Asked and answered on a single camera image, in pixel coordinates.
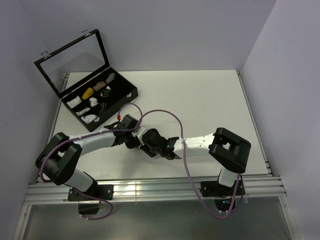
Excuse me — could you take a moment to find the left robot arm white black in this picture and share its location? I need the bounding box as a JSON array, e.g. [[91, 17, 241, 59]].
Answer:
[[35, 114, 138, 200]]

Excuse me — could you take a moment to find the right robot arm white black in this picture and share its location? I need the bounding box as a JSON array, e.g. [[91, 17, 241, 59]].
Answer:
[[134, 127, 252, 195]]

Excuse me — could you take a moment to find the black white striped rolled sock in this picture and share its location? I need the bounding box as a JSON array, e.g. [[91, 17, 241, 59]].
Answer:
[[100, 86, 113, 99]]

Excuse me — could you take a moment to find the white crumpled sock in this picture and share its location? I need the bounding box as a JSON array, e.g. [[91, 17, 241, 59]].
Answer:
[[81, 114, 98, 124]]

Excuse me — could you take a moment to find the white grey rolled sock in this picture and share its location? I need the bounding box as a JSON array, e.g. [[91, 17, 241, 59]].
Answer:
[[89, 97, 99, 108]]

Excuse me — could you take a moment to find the tan rolled sock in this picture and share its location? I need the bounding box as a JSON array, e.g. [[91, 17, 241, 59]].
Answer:
[[93, 81, 107, 92]]

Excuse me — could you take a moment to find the yellow rolled sock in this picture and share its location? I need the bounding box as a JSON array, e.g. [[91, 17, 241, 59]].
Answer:
[[81, 87, 95, 100]]

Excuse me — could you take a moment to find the white black patterned rolled sock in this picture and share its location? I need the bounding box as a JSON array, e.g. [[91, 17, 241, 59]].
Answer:
[[76, 107, 91, 117]]

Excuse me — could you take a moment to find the black display case with lid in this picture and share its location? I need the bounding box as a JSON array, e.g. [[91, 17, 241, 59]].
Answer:
[[34, 29, 138, 132]]

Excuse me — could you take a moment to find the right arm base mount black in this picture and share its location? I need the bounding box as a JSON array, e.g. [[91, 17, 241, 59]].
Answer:
[[200, 180, 235, 212]]

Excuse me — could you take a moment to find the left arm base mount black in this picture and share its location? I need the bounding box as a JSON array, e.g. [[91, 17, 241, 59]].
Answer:
[[67, 183, 114, 220]]

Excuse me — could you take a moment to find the aluminium frame rail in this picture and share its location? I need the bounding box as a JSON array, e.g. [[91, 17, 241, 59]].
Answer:
[[23, 175, 286, 205]]

